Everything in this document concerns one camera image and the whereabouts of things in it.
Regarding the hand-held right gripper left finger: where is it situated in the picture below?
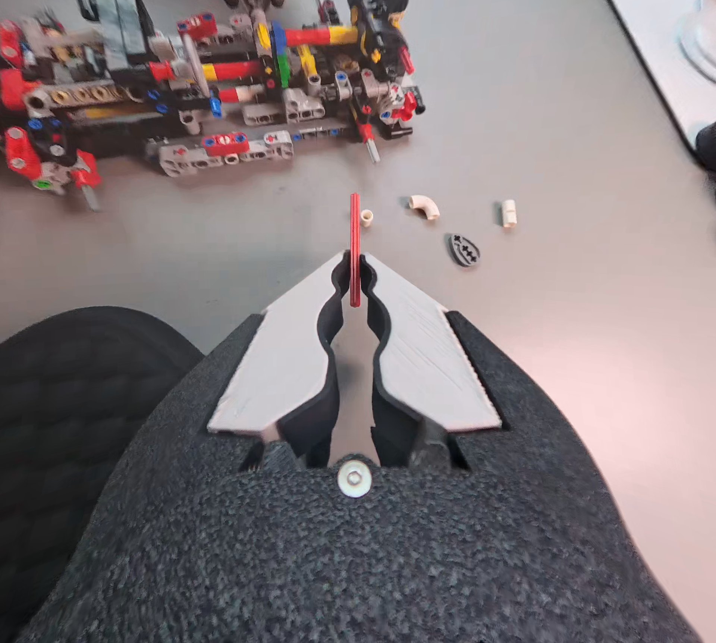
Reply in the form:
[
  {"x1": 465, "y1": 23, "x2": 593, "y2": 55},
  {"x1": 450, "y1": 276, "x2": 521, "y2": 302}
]
[{"x1": 207, "y1": 250, "x2": 350, "y2": 439}]

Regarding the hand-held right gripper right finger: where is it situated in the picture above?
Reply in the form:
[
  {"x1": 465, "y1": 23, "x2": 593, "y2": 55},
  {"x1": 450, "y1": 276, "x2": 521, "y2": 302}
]
[{"x1": 361, "y1": 253, "x2": 503, "y2": 437}]

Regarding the red toy axle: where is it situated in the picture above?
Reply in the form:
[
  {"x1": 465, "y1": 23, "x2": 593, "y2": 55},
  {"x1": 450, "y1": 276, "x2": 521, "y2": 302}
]
[{"x1": 349, "y1": 193, "x2": 362, "y2": 308}]

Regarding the toy brick car chassis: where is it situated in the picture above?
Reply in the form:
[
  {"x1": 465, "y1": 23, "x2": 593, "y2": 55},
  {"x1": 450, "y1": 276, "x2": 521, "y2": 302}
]
[{"x1": 0, "y1": 0, "x2": 427, "y2": 213}]

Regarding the white toy elbow piece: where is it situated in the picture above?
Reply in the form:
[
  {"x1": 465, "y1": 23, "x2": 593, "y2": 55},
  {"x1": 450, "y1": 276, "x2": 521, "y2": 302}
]
[{"x1": 407, "y1": 194, "x2": 442, "y2": 222}]

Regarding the grey desk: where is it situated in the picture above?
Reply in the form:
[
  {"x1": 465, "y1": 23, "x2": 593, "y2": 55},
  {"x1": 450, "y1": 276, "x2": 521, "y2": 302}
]
[{"x1": 0, "y1": 0, "x2": 716, "y2": 641}]

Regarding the grey oval toy cam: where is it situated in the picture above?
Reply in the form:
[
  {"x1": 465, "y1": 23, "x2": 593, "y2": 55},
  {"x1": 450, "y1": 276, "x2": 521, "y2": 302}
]
[{"x1": 447, "y1": 232, "x2": 482, "y2": 269}]

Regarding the white tray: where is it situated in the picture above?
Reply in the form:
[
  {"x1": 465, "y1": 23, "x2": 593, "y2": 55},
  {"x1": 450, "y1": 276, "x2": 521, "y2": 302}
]
[{"x1": 600, "y1": 0, "x2": 716, "y2": 154}]

